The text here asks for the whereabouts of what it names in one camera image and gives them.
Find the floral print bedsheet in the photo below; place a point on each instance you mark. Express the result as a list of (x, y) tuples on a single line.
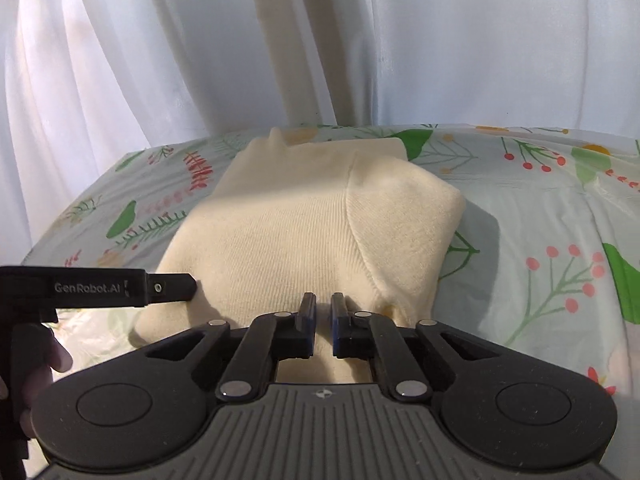
[(530, 210)]

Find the person's left hand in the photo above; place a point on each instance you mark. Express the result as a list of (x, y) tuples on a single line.
[(59, 357)]

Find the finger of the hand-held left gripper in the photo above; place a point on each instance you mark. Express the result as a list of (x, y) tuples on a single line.
[(170, 288)]

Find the beige curtain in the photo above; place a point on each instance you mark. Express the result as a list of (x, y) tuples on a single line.
[(305, 50)]

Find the white sheer curtain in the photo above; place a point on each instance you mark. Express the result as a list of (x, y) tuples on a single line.
[(500, 35)]

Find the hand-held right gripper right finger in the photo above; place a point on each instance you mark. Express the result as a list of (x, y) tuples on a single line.
[(336, 322)]

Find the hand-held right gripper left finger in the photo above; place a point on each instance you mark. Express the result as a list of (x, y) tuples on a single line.
[(311, 322)]

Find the cream knit sweater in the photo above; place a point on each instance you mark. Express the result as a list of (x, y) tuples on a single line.
[(300, 220)]

